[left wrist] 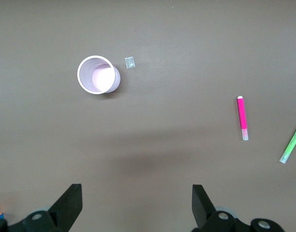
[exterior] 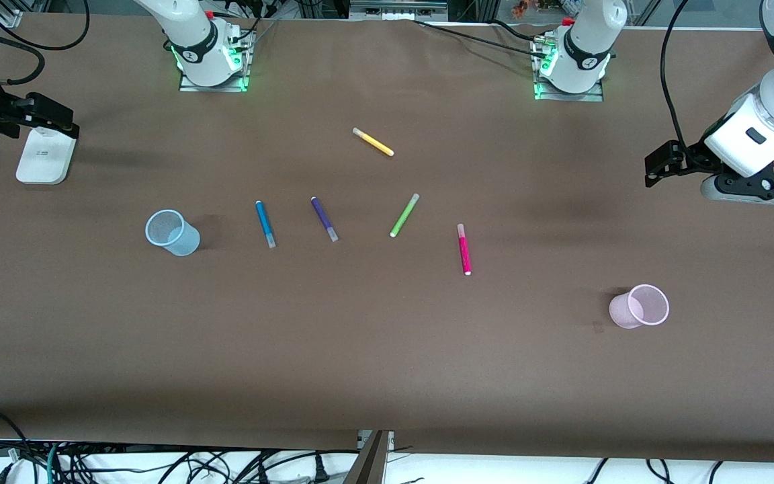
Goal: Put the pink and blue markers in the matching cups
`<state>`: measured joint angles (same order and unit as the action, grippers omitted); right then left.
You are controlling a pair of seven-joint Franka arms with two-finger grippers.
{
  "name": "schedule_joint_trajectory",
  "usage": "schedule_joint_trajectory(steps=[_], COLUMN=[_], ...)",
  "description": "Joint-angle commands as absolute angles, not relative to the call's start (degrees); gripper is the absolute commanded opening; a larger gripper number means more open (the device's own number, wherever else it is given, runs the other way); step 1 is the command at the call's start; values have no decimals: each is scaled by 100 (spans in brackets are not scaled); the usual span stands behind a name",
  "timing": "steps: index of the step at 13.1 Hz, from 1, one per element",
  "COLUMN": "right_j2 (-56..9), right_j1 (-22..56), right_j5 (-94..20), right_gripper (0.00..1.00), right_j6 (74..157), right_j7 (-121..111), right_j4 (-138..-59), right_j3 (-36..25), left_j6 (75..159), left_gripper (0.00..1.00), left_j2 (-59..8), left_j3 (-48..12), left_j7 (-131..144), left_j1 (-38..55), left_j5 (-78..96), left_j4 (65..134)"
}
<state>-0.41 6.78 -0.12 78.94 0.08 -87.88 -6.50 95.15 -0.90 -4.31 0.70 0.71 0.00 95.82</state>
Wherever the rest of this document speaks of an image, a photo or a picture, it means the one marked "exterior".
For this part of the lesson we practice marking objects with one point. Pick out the blue marker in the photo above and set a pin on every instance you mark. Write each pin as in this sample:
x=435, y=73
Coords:
x=265, y=224

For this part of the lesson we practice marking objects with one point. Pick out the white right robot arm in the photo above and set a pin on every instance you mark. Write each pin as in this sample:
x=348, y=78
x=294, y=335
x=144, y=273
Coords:
x=192, y=40

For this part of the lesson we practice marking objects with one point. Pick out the yellow marker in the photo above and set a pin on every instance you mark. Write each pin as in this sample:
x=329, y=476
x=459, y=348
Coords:
x=375, y=142

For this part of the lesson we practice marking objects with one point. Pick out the grey metal table bracket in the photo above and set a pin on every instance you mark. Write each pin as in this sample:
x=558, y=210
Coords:
x=368, y=460

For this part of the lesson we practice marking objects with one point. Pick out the green marker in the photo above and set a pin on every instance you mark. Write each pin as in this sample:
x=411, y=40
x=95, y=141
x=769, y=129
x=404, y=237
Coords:
x=404, y=216

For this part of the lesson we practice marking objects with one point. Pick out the black left camera mount bracket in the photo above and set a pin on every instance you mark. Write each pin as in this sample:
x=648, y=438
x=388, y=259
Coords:
x=773, y=183

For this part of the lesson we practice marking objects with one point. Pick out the brown table cover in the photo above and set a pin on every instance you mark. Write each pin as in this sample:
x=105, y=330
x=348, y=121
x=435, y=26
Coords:
x=387, y=349

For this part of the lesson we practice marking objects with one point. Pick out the aluminium frame rail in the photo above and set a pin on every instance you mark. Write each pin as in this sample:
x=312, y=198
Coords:
x=397, y=8

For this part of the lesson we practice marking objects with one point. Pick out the translucent pink cup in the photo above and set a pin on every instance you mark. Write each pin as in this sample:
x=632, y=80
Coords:
x=639, y=308

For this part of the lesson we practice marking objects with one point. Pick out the pink marker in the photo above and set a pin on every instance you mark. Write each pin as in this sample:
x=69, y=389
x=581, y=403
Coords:
x=463, y=250

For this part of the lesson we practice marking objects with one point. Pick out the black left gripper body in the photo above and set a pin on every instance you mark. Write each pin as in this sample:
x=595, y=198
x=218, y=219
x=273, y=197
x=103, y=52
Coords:
x=694, y=156

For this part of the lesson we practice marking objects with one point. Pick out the white flat box device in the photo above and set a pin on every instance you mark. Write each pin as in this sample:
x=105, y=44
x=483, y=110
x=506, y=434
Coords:
x=41, y=161

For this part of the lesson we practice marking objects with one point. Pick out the translucent blue cup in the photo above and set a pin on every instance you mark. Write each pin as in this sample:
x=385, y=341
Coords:
x=175, y=234

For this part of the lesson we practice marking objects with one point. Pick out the purple marker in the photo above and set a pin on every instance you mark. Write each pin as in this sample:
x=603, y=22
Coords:
x=323, y=218

